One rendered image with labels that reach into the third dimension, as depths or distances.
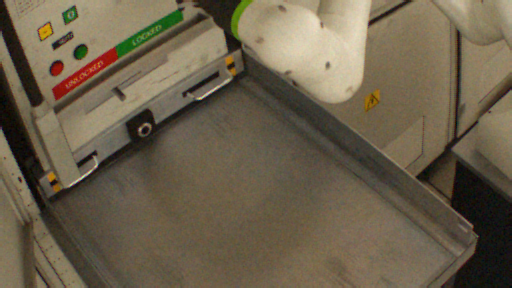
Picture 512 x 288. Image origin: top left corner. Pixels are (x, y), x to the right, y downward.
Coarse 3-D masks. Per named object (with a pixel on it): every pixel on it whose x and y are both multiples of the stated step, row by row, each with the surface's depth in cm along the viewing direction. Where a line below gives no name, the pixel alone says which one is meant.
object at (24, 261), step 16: (0, 160) 126; (0, 176) 130; (0, 192) 129; (16, 192) 133; (0, 208) 126; (0, 224) 123; (16, 224) 135; (32, 224) 140; (0, 240) 120; (16, 240) 132; (32, 240) 136; (0, 256) 117; (16, 256) 128; (32, 256) 132; (0, 272) 114; (16, 272) 124; (32, 272) 129
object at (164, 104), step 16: (208, 64) 154; (240, 64) 159; (192, 80) 153; (208, 80) 156; (160, 96) 150; (176, 96) 152; (160, 112) 152; (112, 128) 145; (96, 144) 144; (112, 144) 147; (80, 160) 143; (48, 192) 141
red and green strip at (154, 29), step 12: (180, 12) 141; (156, 24) 139; (168, 24) 141; (132, 36) 137; (144, 36) 139; (120, 48) 136; (132, 48) 139; (96, 60) 134; (108, 60) 136; (84, 72) 133; (96, 72) 136; (60, 84) 131; (72, 84) 133; (60, 96) 132
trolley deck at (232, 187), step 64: (192, 128) 153; (256, 128) 151; (128, 192) 143; (192, 192) 141; (256, 192) 139; (320, 192) 137; (128, 256) 131; (192, 256) 130; (256, 256) 128; (320, 256) 126; (384, 256) 124; (448, 256) 121
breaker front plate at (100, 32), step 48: (48, 0) 117; (96, 0) 126; (144, 0) 134; (0, 48) 115; (48, 48) 124; (96, 48) 132; (144, 48) 141; (192, 48) 149; (48, 96) 130; (144, 96) 148
